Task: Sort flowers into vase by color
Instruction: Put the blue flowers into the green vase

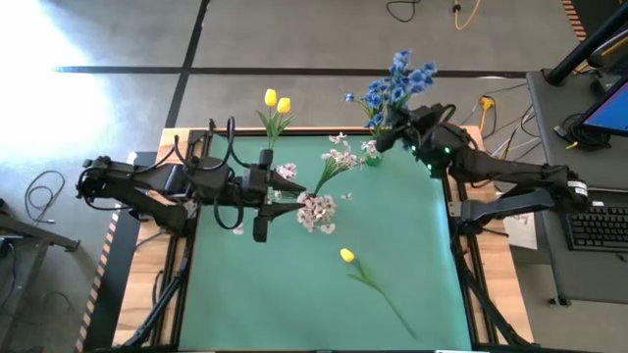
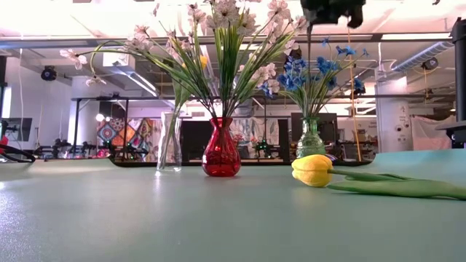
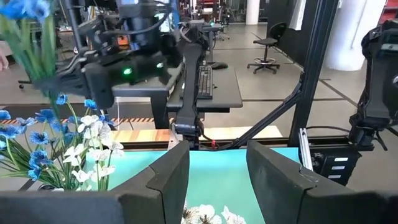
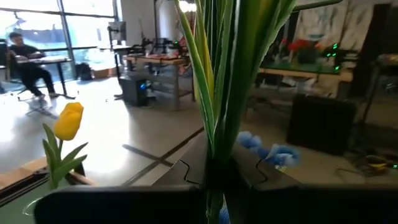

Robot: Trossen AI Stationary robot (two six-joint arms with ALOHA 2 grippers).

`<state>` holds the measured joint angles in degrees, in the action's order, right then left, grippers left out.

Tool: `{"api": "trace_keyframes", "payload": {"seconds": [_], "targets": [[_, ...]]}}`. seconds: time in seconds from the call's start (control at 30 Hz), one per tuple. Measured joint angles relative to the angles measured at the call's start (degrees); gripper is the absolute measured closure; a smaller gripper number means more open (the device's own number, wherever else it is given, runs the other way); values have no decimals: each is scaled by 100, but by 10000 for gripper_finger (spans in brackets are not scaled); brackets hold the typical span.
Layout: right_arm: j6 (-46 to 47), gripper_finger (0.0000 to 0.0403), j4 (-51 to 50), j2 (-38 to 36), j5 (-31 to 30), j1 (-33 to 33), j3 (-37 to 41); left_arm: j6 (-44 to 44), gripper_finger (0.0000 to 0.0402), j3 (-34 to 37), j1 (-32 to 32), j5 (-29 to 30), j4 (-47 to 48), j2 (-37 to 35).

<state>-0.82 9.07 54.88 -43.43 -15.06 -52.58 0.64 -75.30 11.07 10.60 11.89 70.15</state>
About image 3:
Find person's hand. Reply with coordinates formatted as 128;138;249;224
0;49;9;72

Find black box with labels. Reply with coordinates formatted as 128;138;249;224
310;148;363;187

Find black keyboard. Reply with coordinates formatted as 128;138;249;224
197;65;215;101

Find blue flower bunch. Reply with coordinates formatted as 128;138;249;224
0;0;60;99
0;93;114;191

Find grey desk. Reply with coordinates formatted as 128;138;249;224
111;62;185;130
166;65;244;113

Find white round column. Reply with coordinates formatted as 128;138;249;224
245;0;261;26
322;0;388;72

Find black office stool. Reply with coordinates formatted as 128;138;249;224
246;21;289;75

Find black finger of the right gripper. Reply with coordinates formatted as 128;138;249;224
55;51;91;75
37;62;114;110

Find black monitor pole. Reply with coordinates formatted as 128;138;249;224
62;0;85;55

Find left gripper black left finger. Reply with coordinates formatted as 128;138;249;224
0;139;190;224

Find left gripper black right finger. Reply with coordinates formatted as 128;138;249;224
247;139;398;224

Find pink blossom bunch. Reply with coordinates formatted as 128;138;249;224
62;114;126;192
181;202;247;224

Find green table mat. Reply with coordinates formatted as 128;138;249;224
83;146;302;224

